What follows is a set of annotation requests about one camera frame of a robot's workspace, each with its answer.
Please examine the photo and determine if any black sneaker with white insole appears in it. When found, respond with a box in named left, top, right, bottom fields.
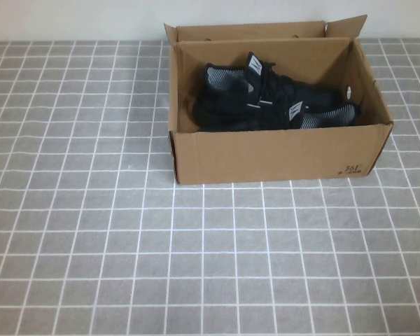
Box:
left=197, top=100, right=362, bottom=132

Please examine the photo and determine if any brown cardboard shoe box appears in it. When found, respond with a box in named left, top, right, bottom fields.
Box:
left=163, top=14, right=395, bottom=186

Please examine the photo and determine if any black sneaker with AXM print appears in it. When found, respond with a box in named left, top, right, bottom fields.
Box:
left=191, top=50, right=341, bottom=131

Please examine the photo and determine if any grey checkered tablecloth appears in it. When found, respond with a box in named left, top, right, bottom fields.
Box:
left=0, top=36, right=420, bottom=336

